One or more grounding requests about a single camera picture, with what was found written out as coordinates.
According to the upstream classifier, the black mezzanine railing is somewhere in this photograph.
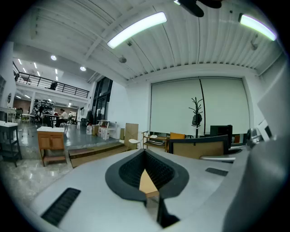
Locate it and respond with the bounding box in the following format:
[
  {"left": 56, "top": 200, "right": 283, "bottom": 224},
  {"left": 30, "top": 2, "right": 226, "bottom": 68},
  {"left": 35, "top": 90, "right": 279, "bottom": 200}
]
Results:
[{"left": 13, "top": 71, "right": 90, "bottom": 99}]

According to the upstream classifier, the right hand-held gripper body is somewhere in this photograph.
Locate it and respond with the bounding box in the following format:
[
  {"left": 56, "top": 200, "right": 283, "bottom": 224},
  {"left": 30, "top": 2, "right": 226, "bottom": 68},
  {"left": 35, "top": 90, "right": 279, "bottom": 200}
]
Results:
[{"left": 246, "top": 64, "right": 290, "bottom": 148}]

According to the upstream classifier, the tall cardboard box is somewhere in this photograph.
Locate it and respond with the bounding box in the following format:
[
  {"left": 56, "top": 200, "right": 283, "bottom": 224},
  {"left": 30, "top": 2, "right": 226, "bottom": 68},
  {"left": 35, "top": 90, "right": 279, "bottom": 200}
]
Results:
[{"left": 124, "top": 123, "right": 139, "bottom": 150}]

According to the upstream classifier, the long ceiling strip light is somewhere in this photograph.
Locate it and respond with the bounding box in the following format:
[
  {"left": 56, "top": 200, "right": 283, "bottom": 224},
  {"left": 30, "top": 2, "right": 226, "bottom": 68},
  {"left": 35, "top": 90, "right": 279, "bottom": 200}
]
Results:
[
  {"left": 106, "top": 11, "right": 168, "bottom": 49},
  {"left": 238, "top": 13, "right": 277, "bottom": 42}
]

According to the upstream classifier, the orange chair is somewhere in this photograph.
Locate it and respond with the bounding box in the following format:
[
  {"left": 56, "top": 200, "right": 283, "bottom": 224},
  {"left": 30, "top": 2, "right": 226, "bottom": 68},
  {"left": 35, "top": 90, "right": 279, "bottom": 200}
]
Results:
[{"left": 169, "top": 132, "right": 186, "bottom": 140}]

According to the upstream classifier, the black cabinet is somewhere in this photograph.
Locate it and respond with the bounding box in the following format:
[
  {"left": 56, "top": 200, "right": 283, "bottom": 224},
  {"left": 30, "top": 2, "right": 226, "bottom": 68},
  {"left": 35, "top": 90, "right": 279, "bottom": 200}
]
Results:
[{"left": 210, "top": 125, "right": 233, "bottom": 149}]

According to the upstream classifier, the oval wooden table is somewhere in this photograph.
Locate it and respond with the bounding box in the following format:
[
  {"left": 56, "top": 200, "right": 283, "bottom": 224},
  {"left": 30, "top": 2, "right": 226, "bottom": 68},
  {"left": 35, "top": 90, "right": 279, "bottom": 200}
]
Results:
[{"left": 139, "top": 169, "right": 160, "bottom": 200}]

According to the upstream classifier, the wooden open shelf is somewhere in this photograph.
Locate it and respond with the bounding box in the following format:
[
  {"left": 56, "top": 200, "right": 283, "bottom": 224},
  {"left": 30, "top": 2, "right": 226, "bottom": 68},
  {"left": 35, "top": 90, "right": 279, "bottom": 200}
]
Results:
[{"left": 142, "top": 133, "right": 169, "bottom": 152}]

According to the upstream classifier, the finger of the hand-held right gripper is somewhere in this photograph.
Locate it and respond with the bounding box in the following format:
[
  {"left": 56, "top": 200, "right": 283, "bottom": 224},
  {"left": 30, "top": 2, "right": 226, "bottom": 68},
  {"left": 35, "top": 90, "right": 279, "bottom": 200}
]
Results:
[{"left": 223, "top": 135, "right": 290, "bottom": 232}]

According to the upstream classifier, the wooden cabinet with white top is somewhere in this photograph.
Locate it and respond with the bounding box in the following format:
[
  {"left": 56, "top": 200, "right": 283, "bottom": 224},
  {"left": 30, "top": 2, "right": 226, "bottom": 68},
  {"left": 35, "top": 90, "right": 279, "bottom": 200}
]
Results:
[{"left": 37, "top": 126, "right": 68, "bottom": 167}]

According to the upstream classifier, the wooden step platform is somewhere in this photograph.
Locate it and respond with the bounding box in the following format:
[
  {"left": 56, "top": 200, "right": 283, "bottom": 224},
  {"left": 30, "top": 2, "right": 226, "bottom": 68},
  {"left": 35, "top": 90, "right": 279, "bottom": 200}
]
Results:
[{"left": 68, "top": 141, "right": 128, "bottom": 169}]

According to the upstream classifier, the white roller blind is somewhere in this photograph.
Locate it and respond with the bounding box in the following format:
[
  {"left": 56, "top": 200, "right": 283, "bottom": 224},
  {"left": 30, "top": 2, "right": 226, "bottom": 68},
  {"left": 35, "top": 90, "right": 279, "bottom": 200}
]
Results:
[
  {"left": 150, "top": 78, "right": 204, "bottom": 135},
  {"left": 200, "top": 77, "right": 250, "bottom": 135}
]

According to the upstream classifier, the black framed glass door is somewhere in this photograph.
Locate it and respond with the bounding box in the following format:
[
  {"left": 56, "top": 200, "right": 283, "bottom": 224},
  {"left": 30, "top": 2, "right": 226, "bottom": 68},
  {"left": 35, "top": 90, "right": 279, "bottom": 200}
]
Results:
[{"left": 91, "top": 77, "right": 114, "bottom": 125}]

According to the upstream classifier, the black metal shelf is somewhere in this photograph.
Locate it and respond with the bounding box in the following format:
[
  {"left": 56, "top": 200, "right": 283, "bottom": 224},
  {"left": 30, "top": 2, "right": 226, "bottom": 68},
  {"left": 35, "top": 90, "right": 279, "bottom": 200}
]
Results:
[{"left": 0, "top": 121, "right": 23, "bottom": 168}]

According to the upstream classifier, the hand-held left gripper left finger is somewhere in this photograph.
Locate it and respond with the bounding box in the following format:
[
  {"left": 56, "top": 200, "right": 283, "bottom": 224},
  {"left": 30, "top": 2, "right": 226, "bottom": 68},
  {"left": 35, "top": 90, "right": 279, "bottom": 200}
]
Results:
[{"left": 29, "top": 148, "right": 164, "bottom": 232}]

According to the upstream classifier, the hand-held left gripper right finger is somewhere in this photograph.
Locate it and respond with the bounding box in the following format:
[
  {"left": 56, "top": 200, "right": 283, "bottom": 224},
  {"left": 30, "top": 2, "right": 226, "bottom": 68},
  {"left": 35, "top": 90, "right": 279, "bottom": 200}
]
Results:
[{"left": 144, "top": 148, "right": 247, "bottom": 232}]

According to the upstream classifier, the white shell chair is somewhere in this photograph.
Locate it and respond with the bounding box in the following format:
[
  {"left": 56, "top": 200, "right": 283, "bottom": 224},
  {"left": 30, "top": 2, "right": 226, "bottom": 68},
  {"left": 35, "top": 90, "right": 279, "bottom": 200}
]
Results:
[{"left": 128, "top": 138, "right": 146, "bottom": 151}]

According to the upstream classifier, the black coat rack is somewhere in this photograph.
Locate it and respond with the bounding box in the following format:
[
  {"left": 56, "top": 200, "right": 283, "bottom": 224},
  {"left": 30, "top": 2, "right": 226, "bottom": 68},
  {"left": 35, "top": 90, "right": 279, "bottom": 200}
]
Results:
[{"left": 188, "top": 97, "right": 204, "bottom": 138}]

